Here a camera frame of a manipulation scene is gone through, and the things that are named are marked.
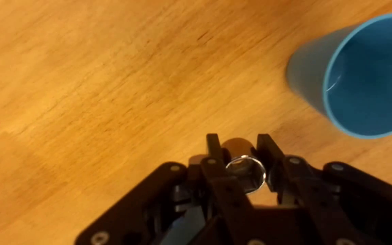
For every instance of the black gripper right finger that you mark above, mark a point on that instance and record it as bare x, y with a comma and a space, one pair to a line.
305, 186

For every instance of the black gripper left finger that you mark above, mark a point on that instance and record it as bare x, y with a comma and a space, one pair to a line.
214, 182

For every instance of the light blue upright cup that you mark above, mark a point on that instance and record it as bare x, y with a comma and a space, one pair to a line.
368, 77

